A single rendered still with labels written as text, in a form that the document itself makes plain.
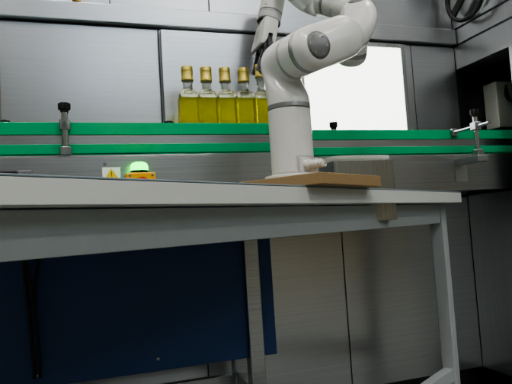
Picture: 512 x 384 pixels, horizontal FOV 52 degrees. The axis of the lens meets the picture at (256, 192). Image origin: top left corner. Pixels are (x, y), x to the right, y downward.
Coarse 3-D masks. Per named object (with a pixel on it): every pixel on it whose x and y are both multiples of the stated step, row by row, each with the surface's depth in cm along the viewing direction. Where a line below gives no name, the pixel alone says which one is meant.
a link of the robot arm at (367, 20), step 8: (352, 0) 132; (360, 0) 130; (368, 0) 131; (344, 8) 132; (352, 8) 129; (360, 8) 128; (368, 8) 128; (352, 16) 127; (360, 16) 126; (368, 16) 127; (376, 16) 128; (360, 24) 125; (368, 24) 126; (368, 32) 126; (368, 40) 128
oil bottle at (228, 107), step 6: (222, 90) 156; (228, 90) 156; (222, 96) 155; (228, 96) 155; (234, 96) 156; (222, 102) 155; (228, 102) 155; (234, 102) 156; (222, 108) 154; (228, 108) 155; (234, 108) 156; (222, 114) 154; (228, 114) 155; (234, 114) 155; (222, 120) 154; (228, 120) 155; (234, 120) 155
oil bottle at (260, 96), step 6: (264, 90) 161; (258, 96) 159; (264, 96) 159; (258, 102) 158; (264, 102) 159; (258, 108) 158; (264, 108) 159; (258, 114) 158; (264, 114) 159; (258, 120) 158; (264, 120) 158
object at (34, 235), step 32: (0, 224) 60; (32, 224) 63; (64, 224) 66; (96, 224) 70; (128, 224) 74; (160, 224) 78; (192, 224) 83; (224, 224) 89; (256, 224) 96; (288, 224) 103; (320, 224) 112; (352, 224) 123; (384, 224) 136; (416, 224) 151; (0, 256) 60; (32, 256) 63; (64, 256) 66; (448, 256) 167; (448, 288) 165; (448, 320) 164; (448, 352) 164
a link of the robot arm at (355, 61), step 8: (328, 0) 146; (336, 0) 144; (344, 0) 142; (328, 8) 146; (336, 8) 144; (328, 16) 148; (360, 56) 137; (344, 64) 138; (352, 64) 138; (360, 64) 139
